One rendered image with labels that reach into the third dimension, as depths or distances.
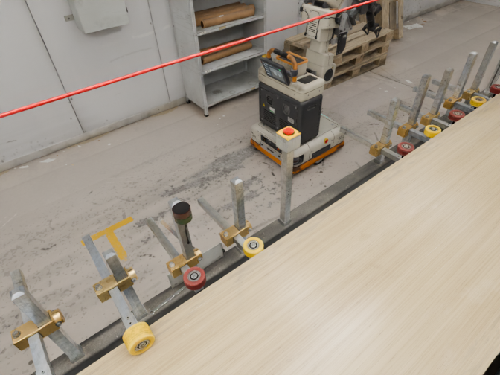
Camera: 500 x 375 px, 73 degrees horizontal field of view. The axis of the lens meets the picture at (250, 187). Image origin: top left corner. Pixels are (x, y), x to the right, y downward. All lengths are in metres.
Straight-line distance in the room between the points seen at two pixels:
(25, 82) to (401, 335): 3.38
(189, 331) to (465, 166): 1.45
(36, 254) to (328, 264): 2.22
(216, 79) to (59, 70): 1.74
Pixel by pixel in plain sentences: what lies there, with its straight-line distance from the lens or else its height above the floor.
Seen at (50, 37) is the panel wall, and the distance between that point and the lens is 3.58.
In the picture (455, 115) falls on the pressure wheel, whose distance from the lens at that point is 2.29.
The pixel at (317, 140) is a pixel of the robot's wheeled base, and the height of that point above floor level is 0.27.
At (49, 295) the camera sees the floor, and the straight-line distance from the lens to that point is 2.65.
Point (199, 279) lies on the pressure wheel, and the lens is 1.25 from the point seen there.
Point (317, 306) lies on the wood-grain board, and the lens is 1.20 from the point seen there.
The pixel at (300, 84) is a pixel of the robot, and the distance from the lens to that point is 2.64.
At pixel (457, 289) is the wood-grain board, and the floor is 0.90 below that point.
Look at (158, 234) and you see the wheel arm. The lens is 1.48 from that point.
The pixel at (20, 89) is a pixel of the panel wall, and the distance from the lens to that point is 3.66.
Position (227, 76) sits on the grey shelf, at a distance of 4.44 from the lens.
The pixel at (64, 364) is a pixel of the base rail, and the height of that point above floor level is 0.70.
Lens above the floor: 1.95
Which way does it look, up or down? 42 degrees down
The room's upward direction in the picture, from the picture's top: 3 degrees counter-clockwise
